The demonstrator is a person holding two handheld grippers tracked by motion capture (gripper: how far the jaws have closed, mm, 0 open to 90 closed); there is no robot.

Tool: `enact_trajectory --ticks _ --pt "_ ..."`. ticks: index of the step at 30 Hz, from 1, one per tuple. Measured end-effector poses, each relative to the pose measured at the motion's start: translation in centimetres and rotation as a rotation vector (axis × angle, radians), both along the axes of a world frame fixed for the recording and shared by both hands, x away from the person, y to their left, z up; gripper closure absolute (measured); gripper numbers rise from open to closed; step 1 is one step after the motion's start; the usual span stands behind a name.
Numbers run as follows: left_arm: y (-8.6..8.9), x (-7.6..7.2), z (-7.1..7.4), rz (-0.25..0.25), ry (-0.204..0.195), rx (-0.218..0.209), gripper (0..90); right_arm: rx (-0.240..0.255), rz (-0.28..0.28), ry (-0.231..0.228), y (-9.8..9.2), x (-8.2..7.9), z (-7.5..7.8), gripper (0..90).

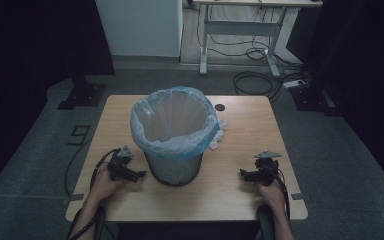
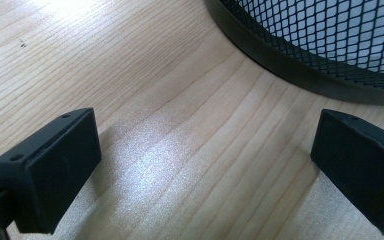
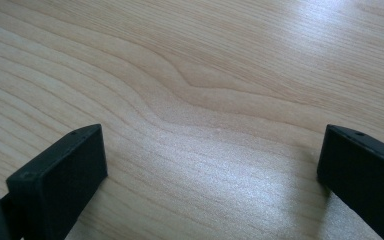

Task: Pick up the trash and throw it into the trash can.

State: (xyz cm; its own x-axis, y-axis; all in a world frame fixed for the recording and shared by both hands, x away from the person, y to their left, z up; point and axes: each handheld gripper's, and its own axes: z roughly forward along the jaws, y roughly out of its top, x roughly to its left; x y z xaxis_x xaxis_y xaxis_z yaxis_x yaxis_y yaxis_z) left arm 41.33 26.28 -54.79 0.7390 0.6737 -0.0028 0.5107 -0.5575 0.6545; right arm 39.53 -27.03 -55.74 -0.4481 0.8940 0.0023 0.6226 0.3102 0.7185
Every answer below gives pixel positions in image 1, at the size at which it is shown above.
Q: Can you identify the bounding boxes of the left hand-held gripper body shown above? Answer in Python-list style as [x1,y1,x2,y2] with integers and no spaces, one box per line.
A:
[106,145,136,183]

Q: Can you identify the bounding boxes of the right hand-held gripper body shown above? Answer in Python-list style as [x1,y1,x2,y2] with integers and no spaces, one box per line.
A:
[253,150,283,187]

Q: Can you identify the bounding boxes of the person's left hand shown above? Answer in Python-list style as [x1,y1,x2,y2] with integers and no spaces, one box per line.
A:
[89,164,128,205]

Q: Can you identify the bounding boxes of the person's right hand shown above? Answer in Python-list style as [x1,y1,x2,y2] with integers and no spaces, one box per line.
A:
[257,179,288,215]

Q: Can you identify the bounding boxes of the metal mesh trash can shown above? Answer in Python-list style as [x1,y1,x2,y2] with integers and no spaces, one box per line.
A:
[143,150,204,187]

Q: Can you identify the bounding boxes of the black chair armrest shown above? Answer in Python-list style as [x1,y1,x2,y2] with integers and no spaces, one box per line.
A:
[256,203,277,240]
[92,205,108,240]

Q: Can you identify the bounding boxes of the translucent blue trash bag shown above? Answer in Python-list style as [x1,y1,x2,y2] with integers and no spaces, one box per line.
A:
[129,85,230,162]

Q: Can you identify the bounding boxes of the black stand base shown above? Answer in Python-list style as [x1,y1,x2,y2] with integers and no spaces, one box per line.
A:
[56,75,108,111]
[289,82,344,118]

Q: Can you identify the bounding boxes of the white power strip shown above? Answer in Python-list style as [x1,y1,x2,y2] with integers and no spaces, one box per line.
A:
[281,79,307,90]

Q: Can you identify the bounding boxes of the white cabinet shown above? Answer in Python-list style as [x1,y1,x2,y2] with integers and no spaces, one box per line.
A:
[94,0,185,59]

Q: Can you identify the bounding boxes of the black curtain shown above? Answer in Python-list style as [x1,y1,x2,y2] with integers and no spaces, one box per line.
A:
[285,0,384,198]
[0,0,116,201]

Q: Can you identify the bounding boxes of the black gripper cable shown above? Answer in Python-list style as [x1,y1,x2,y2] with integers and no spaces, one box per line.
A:
[267,163,292,222]
[66,148,120,240]

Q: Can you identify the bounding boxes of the black floor cables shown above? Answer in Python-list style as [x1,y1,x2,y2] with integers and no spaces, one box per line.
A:
[196,3,314,103]

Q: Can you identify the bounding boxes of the white metal frame desk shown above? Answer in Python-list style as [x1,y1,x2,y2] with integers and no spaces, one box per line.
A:
[191,0,324,78]

